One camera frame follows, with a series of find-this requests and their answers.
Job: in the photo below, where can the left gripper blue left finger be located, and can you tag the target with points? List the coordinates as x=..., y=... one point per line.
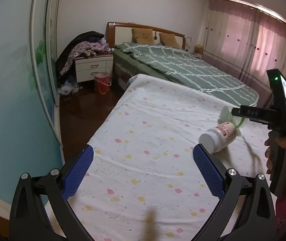
x=74, y=172

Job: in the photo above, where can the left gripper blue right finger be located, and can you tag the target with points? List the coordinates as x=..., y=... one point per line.
x=212, y=170

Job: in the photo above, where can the white pill bottle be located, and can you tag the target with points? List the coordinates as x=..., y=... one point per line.
x=217, y=138

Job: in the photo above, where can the clear green lidded jar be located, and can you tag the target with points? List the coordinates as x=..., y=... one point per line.
x=226, y=116

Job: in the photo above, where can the white dotted table cloth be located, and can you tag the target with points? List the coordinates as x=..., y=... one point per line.
x=143, y=183

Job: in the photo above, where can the sliding wardrobe door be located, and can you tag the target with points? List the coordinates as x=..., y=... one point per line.
x=28, y=143

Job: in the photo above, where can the pink white curtain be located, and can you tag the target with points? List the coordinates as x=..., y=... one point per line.
x=245, y=42

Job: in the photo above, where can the red bucket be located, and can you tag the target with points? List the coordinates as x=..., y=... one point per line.
x=102, y=82

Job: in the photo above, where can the woven basket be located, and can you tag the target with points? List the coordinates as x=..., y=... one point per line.
x=199, y=49

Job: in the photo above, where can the white nightstand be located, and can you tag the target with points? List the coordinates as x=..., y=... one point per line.
x=87, y=68

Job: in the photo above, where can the green plaid bed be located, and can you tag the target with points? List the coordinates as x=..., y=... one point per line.
x=178, y=66

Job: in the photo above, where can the clothes pile on nightstand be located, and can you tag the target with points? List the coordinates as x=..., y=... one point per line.
x=86, y=44

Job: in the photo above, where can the right brown pillow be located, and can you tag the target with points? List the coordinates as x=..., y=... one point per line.
x=169, y=40

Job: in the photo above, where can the brown pillow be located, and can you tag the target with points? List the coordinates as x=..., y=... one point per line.
x=169, y=40
x=142, y=36

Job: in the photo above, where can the wooden headboard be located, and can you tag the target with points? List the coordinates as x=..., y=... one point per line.
x=119, y=32

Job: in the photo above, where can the left brown pillow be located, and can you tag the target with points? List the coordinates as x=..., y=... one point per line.
x=142, y=36

